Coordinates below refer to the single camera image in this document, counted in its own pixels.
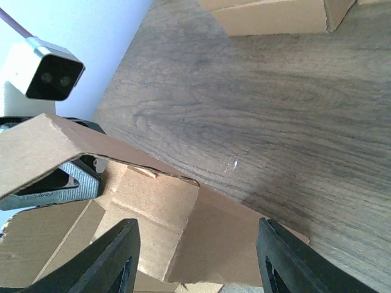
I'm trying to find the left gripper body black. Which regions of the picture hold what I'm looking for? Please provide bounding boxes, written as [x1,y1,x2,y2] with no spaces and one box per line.
[0,115,108,137]

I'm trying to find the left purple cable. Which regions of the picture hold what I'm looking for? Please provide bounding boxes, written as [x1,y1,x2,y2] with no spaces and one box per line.
[0,7,39,46]

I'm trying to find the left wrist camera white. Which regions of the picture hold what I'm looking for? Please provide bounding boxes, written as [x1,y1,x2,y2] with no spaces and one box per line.
[1,37,85,117]

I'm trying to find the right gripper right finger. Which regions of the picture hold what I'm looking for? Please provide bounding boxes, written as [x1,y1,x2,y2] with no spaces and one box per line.
[257,218,375,293]

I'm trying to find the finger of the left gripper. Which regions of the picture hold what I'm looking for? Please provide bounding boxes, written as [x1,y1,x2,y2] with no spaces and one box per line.
[1,155,103,211]

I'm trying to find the bottom large folded box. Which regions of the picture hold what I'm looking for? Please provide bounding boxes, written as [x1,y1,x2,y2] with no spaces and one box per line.
[200,0,355,37]

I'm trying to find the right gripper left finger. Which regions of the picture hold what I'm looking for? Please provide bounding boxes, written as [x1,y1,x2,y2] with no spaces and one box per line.
[23,219,141,293]

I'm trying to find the cardboard box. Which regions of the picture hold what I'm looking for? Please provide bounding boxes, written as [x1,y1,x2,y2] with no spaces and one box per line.
[1,114,262,288]

